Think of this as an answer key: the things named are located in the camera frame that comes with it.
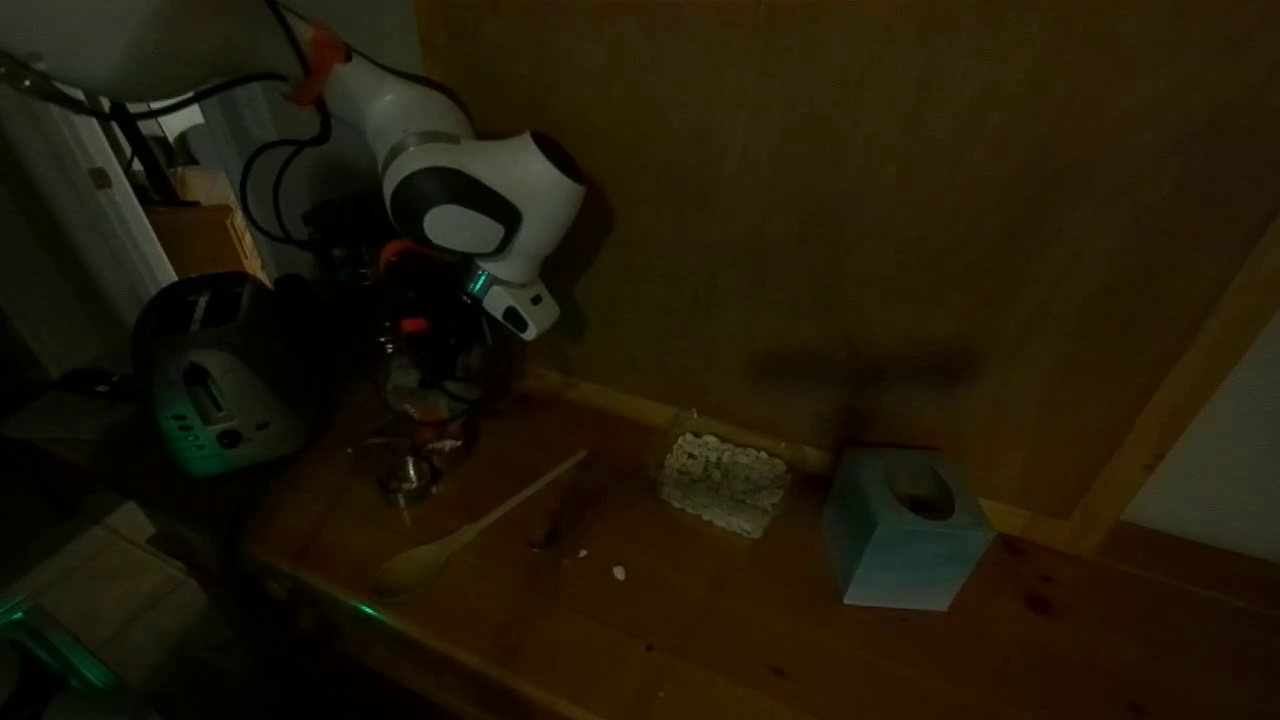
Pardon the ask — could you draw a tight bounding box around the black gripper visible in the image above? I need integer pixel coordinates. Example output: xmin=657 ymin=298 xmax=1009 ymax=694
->
xmin=376 ymin=236 xmax=502 ymax=401

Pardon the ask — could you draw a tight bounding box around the silver metal object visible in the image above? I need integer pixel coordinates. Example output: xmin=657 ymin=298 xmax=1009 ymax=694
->
xmin=383 ymin=356 xmax=478 ymax=513

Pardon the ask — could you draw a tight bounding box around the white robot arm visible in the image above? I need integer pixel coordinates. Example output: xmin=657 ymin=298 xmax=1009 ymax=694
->
xmin=305 ymin=27 xmax=589 ymax=343

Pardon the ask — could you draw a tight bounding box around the silver toaster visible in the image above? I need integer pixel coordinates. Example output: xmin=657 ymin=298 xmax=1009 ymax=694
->
xmin=133 ymin=271 xmax=316 ymax=478

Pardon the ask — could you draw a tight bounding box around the wooden spoon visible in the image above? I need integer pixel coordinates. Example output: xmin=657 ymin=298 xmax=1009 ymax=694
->
xmin=376 ymin=448 xmax=589 ymax=594

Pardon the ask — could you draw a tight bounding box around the blue tissue box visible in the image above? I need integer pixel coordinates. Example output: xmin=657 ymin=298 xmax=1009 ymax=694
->
xmin=824 ymin=448 xmax=994 ymax=612

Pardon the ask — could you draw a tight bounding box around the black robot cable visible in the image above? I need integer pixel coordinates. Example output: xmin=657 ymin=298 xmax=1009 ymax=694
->
xmin=0 ymin=0 xmax=404 ymax=255

